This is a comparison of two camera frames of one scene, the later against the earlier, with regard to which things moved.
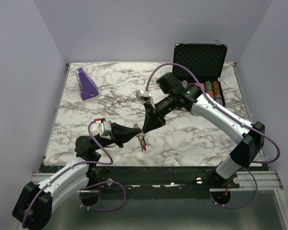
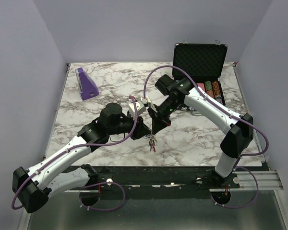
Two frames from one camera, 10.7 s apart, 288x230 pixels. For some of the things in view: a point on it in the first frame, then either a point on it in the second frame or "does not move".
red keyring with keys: (142, 139) -> (152, 142)
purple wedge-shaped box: (87, 86) does not move
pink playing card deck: (202, 84) does not move
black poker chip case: (208, 61) does not move
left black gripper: (120, 133) -> (140, 129)
